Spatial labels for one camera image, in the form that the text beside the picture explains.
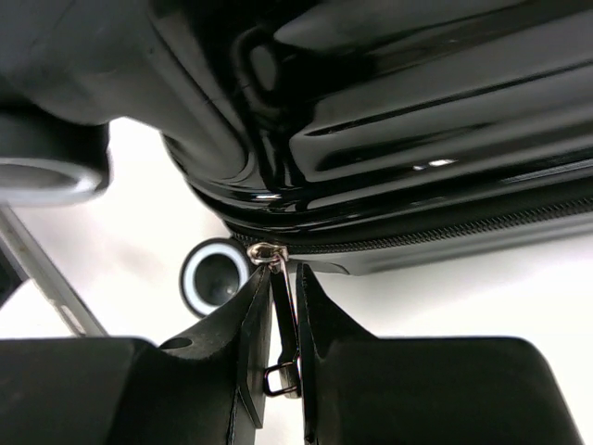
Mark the black suitcase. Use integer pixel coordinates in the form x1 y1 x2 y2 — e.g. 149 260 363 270
1 1 592 316

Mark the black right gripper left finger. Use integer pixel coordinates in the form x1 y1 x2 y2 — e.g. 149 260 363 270
160 267 271 444

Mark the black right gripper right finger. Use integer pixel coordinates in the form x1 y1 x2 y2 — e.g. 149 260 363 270
296 264 385 444

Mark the silver suitcase zipper pull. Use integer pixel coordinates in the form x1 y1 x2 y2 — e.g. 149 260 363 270
246 242 301 399

